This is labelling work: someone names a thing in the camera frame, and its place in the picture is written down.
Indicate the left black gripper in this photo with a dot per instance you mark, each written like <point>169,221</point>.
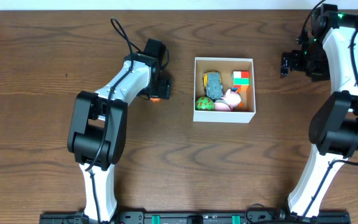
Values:
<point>163,89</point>

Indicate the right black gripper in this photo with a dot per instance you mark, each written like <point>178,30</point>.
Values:
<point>322,74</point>

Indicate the orange round spinner toy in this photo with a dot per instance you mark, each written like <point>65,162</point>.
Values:
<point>155,99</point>

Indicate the colourful puzzle cube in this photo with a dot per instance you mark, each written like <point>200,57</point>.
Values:
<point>240,81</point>

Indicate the green number ball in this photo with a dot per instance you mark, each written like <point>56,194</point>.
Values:
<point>204,103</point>

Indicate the yellow grey toy truck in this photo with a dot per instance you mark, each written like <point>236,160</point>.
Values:
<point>213,86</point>

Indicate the pink white duck toy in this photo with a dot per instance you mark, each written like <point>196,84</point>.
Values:
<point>228,101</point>

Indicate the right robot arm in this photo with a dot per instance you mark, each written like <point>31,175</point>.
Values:
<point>329,52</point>

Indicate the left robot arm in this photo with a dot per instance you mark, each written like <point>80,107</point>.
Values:
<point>98,128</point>

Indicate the white cardboard box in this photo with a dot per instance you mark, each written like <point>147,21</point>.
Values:
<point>225,67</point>

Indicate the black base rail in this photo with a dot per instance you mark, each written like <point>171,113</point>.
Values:
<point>251,216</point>

